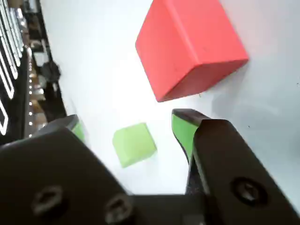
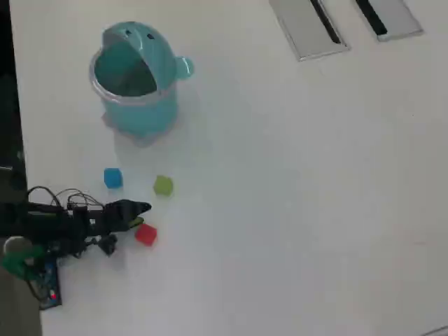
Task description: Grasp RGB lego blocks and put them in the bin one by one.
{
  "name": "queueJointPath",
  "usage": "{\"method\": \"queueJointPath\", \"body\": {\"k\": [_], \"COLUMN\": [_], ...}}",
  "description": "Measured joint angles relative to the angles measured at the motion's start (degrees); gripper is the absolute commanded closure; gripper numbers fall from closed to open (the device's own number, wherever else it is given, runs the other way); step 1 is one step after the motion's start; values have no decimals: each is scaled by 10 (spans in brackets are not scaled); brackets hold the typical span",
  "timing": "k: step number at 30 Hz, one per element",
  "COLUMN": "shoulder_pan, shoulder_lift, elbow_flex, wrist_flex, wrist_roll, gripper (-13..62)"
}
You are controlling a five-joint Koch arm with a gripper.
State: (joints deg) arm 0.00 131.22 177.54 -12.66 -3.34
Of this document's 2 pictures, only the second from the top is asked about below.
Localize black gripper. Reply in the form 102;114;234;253
71;199;153;241

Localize red lego block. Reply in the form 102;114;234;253
134;223;158;247

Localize blue lego block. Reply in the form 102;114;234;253
103;167;124;190

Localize green lego block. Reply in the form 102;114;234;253
153;174;174;197

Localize teal whale-shaped bin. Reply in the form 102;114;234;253
87;21;195;148

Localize blue controller circuit board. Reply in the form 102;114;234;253
34;258;63;311

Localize green table clamp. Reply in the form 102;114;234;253
0;244;46;281

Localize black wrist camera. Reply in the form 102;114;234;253
94;233;119;258

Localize thin black wire bundle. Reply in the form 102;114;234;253
27;185;104;211

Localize wide silver cable grommet plate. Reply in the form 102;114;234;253
268;0;351;62

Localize narrow silver cable grommet plate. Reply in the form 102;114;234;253
355;0;425;43

